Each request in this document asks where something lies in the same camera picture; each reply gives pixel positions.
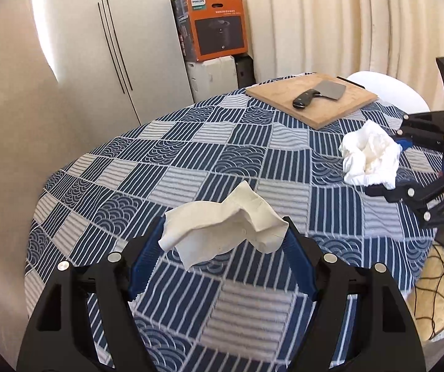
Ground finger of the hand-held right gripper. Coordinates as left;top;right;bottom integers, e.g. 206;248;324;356
394;112;444;152
365;166;444;222

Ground cleaver with black handle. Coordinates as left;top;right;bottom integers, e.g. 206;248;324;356
292;81;347;110

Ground white chair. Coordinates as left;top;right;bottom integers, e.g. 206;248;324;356
345;70;431;117

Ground wooden cutting board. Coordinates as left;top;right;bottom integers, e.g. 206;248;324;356
245;73;378;130

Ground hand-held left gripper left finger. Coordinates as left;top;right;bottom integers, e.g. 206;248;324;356
16;215;168;372

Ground cream curtain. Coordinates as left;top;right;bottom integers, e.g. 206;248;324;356
206;0;444;113

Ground white cabinet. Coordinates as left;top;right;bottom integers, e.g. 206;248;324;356
32;0;193;126

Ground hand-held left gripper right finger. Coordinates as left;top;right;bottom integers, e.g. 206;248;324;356
282;216;426;372

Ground blue patterned tablecloth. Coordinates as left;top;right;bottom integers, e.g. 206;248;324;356
24;72;443;372

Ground white cardboard box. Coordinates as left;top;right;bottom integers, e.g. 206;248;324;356
185;56;240;103

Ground white paper tissue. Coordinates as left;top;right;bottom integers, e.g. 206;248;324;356
158;180;288;270

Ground black cables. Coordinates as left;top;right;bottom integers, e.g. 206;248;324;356
412;248;444;342

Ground orange appliance box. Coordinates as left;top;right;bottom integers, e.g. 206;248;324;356
171;0;249;63

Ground small black box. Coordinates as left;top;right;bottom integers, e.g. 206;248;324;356
235;55;257;89

